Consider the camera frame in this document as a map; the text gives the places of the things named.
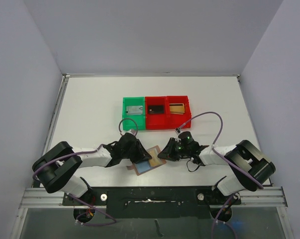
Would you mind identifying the silver credit card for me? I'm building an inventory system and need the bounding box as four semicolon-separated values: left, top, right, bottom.
125;105;143;115

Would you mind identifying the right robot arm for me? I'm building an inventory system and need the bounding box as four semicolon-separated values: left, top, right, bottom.
158;131;276;196

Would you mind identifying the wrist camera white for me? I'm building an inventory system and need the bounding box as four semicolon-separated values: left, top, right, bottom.
126;128;137;136
175;127;186;135

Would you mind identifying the brown leather card holder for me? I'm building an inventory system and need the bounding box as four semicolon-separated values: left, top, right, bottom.
126;146;166;176

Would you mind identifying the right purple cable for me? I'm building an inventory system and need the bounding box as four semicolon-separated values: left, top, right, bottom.
176;112;264;239

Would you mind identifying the red plastic double bin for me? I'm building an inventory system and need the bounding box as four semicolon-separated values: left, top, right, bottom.
145;96;192;130

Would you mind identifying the black credit card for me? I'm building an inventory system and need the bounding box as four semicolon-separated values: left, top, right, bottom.
148;105;165;114

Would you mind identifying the gold credit card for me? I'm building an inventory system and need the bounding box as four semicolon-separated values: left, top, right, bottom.
169;103;186;115

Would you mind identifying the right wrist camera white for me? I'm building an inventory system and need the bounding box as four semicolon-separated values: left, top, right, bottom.
175;127;186;135

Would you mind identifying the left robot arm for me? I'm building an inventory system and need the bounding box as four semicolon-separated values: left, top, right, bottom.
32;131;152;198

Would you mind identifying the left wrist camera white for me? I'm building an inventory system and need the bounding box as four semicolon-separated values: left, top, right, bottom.
126;128;137;136

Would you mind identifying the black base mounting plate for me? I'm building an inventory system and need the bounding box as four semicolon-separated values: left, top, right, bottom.
62;186;241;222

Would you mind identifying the green plastic bin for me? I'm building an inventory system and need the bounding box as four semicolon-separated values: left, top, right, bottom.
122;97;146;130

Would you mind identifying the blue credit card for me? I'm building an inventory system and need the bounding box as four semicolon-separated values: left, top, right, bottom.
135;161;152;174

